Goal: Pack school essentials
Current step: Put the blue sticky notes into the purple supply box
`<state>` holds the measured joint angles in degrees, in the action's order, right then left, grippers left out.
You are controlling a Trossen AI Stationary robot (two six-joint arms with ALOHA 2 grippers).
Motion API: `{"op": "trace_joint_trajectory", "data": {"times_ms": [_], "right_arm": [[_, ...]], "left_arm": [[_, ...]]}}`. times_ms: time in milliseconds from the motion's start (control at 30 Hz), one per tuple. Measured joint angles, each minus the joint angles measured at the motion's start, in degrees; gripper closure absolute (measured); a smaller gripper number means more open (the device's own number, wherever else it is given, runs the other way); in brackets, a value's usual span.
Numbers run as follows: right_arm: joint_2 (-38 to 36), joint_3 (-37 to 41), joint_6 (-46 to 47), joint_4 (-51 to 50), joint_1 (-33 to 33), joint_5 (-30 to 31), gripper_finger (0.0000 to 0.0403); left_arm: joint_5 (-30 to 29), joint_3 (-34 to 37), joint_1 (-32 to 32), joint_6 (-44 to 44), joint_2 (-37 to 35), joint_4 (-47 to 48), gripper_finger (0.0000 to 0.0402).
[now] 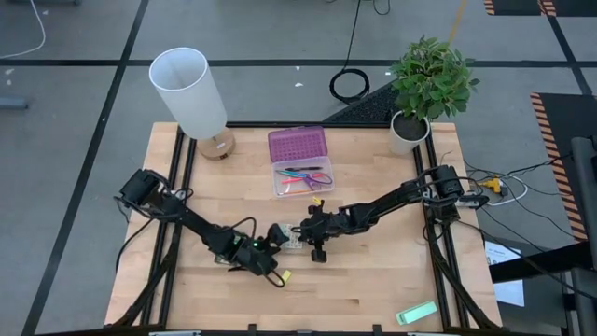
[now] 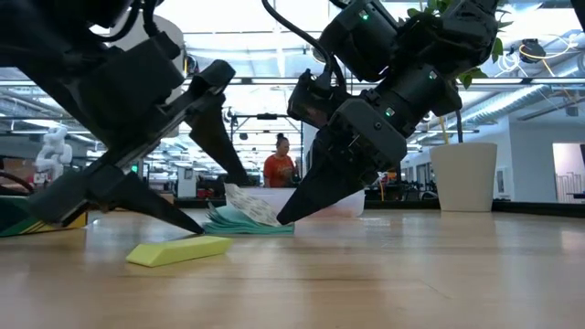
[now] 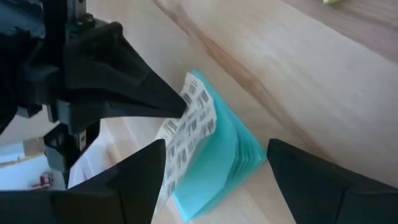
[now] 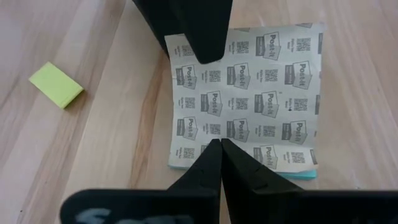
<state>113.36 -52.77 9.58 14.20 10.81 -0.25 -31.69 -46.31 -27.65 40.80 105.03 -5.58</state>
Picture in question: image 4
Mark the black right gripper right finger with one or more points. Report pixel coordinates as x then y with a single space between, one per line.
245 174

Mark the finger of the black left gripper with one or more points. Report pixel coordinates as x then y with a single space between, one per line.
208 31
158 18

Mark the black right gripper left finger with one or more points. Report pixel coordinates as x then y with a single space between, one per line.
208 171

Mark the teal sticky note pad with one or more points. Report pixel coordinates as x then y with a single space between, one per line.
264 93

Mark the small yellow eraser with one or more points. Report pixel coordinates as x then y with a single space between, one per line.
56 84

